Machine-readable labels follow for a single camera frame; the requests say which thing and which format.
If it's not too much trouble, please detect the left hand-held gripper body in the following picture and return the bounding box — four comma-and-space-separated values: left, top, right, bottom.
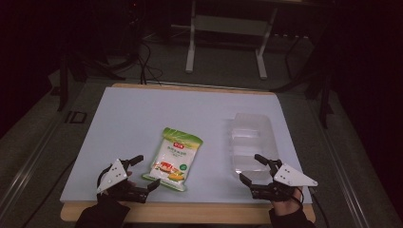
96, 158, 150, 204

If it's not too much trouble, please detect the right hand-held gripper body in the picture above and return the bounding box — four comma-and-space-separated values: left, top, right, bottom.
249, 159, 319, 202

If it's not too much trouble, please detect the clear plastic tray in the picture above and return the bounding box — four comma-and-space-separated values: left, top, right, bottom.
225, 112, 280, 176

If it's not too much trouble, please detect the green and white food packet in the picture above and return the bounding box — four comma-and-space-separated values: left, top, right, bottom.
141, 126, 204, 193

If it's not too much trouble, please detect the person's left hand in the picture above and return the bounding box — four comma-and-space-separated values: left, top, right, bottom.
100, 171, 137, 207

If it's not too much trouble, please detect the person's right hand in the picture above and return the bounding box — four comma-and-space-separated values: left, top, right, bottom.
271, 186, 304, 218

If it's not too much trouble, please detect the white table mat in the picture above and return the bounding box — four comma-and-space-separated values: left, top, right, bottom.
59, 86, 314, 204

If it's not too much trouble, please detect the white metal stand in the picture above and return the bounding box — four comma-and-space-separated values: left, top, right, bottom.
184, 0, 278, 81

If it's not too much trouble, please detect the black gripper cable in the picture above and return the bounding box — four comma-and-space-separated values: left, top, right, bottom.
297, 185, 332, 228

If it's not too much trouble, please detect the metal floor rail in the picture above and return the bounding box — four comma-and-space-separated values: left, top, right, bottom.
312, 103, 374, 228
0, 118, 63, 212

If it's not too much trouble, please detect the black floor cable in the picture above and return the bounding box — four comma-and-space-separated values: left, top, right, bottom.
18, 158, 77, 228

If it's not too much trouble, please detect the black rectangular floor frame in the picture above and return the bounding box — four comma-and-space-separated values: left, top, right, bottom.
64, 110, 88, 124

